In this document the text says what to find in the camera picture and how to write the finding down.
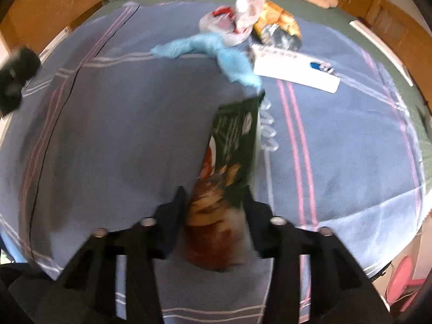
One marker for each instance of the wooden bunk bed frame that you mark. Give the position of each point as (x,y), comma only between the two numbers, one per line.
(36,22)

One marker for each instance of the blue striped blanket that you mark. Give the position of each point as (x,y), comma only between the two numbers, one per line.
(106,132)

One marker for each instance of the green bed mattress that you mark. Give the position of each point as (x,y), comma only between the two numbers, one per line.
(338,20)

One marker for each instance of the blue cloth rag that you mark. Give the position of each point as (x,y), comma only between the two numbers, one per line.
(231,61)

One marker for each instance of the pink floor object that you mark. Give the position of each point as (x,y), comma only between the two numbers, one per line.
(402,288)

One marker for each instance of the red snack wrapper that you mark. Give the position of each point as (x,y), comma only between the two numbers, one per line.
(222,21)

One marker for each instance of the white plastic bag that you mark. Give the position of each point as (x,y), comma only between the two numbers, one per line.
(247,13)

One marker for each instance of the green snack packet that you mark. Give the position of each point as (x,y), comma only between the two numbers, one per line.
(215,227)

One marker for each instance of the white toothpaste box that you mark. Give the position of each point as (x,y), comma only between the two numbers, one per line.
(294,67)

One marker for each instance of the white flat board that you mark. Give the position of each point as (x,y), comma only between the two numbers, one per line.
(384,48)

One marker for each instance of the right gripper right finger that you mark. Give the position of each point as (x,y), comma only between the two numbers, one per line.
(340,290)

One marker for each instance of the yellow snack bag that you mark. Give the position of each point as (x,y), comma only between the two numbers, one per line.
(278,28)

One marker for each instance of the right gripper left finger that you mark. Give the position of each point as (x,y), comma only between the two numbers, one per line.
(85,292)

